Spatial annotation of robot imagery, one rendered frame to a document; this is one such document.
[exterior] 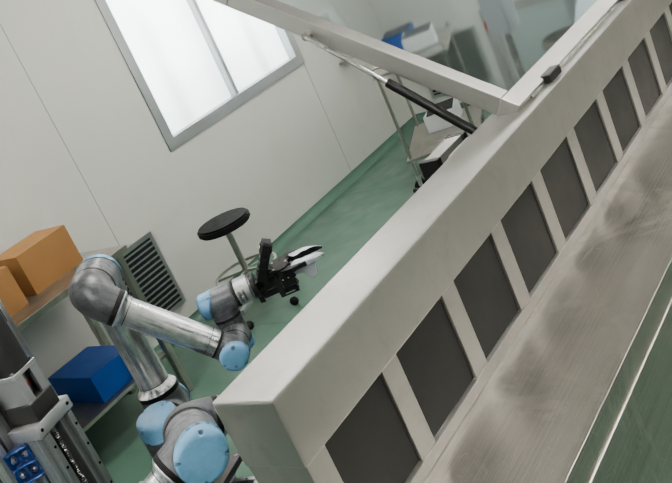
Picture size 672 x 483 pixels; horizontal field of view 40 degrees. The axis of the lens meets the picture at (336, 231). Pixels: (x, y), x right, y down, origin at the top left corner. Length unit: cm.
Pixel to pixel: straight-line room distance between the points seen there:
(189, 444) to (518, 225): 92
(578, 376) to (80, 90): 495
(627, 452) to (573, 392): 9
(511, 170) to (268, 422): 56
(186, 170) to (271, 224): 85
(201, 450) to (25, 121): 383
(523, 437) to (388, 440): 15
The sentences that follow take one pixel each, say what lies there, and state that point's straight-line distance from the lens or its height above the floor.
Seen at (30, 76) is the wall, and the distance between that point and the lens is 566.
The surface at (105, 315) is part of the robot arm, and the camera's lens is 237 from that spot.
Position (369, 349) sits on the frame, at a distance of 98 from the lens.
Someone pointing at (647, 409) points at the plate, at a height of 136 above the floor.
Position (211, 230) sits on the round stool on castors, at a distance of 552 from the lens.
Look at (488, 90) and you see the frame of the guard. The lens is 141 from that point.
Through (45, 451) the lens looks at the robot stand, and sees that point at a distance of 231.
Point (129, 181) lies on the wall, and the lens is 592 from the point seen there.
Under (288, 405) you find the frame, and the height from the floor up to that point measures 164.
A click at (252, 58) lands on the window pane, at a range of 700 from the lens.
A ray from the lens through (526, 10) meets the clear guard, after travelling 173.
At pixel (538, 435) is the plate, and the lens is 105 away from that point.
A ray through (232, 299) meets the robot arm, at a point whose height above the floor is 122.
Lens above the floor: 203
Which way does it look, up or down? 18 degrees down
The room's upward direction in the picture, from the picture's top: 24 degrees counter-clockwise
